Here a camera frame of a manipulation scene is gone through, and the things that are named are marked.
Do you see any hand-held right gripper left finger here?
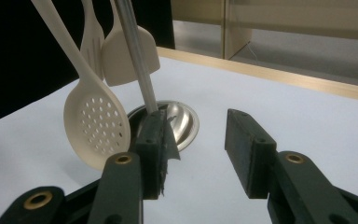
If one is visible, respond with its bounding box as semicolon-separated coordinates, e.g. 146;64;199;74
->
87;109;181;224

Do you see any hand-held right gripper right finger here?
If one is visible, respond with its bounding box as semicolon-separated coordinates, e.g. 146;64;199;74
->
224;108;358;224

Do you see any beige perforated skimmer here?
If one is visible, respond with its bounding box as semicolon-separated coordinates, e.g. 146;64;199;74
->
31;0;131;172

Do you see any steel utensil rack stand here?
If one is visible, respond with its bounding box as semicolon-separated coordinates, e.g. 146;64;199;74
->
114;0;200;153

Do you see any beige solid spatula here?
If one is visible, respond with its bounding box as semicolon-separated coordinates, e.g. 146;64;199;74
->
101;0;161;88

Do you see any beige slotted spatula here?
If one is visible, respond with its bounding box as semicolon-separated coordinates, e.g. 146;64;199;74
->
79;0;106;81

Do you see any beige wooden desk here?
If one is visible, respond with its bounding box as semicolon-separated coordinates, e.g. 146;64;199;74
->
171;0;358;60

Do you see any black curtain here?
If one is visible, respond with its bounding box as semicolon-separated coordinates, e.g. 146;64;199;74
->
0;0;175;129

